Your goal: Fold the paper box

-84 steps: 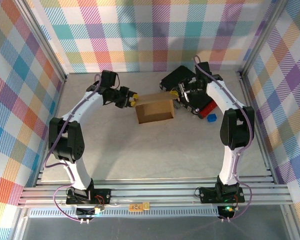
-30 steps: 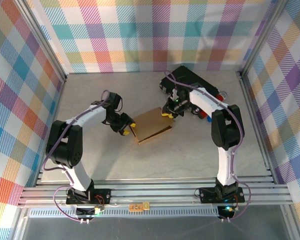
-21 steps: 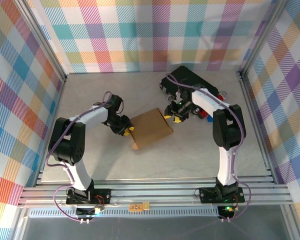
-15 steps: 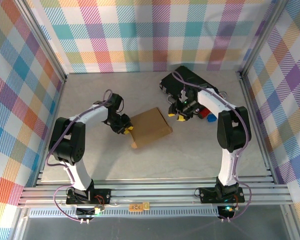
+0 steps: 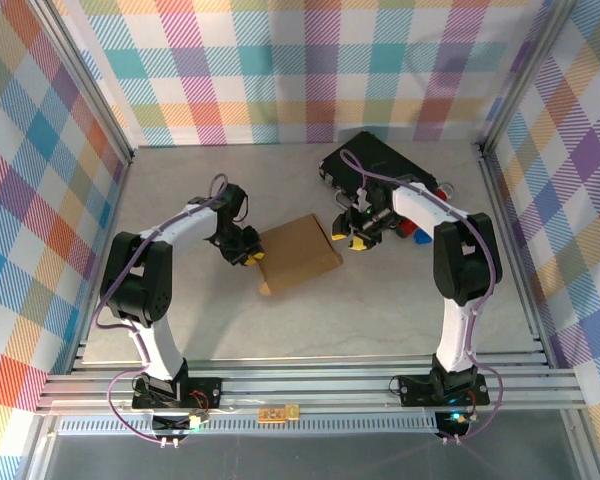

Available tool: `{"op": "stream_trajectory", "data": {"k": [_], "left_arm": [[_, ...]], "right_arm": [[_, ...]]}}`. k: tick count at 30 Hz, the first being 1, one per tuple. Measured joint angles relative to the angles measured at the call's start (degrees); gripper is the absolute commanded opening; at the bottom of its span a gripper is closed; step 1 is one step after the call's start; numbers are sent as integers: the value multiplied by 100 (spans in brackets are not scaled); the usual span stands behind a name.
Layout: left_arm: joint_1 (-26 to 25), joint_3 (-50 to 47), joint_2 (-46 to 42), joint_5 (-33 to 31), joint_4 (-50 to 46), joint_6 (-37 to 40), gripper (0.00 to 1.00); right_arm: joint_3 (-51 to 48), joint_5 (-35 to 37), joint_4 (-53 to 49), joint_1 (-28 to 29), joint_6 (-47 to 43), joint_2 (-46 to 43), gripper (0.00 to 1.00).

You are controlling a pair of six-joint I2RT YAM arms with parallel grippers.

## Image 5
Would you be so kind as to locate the black left controller box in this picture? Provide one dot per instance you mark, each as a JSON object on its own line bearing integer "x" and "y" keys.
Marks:
{"x": 170, "y": 424}

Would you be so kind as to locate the orange circuit board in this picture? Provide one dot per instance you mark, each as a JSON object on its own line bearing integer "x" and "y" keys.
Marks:
{"x": 271, "y": 415}

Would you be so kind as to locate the black case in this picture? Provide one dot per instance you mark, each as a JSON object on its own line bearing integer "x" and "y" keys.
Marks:
{"x": 380, "y": 150}

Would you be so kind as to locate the aluminium corner post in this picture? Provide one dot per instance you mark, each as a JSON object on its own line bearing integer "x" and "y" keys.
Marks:
{"x": 92, "y": 90}
{"x": 525, "y": 75}

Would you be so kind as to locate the aluminium side rail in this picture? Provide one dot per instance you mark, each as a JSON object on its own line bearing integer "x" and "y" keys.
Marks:
{"x": 117, "y": 205}
{"x": 505, "y": 225}

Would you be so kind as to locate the brown cardboard paper box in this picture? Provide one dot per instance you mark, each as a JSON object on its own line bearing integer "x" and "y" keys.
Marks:
{"x": 295, "y": 255}

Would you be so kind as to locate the small yellow block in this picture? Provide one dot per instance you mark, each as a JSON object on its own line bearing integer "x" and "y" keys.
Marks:
{"x": 293, "y": 410}

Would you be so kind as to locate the small blue block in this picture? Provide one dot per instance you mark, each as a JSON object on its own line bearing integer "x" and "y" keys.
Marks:
{"x": 422, "y": 240}

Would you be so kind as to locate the red bar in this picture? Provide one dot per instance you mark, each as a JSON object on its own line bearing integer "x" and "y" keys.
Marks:
{"x": 407, "y": 229}

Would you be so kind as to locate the aluminium frame strut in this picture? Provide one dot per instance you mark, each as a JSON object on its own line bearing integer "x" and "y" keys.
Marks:
{"x": 35, "y": 450}
{"x": 582, "y": 445}

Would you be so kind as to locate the long aluminium frame rail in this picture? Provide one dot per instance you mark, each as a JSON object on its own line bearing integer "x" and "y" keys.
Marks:
{"x": 305, "y": 385}

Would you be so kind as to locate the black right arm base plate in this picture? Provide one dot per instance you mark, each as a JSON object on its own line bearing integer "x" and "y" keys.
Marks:
{"x": 415, "y": 390}

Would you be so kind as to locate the black right controller box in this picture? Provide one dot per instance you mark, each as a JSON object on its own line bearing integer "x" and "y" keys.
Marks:
{"x": 452, "y": 422}

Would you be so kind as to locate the black controller box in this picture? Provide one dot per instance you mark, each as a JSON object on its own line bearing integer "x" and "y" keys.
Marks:
{"x": 452, "y": 422}
{"x": 170, "y": 424}

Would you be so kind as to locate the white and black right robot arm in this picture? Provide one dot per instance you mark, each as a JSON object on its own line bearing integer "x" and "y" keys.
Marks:
{"x": 455, "y": 330}

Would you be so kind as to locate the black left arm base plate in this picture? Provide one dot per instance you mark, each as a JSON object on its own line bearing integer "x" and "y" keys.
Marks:
{"x": 205, "y": 392}

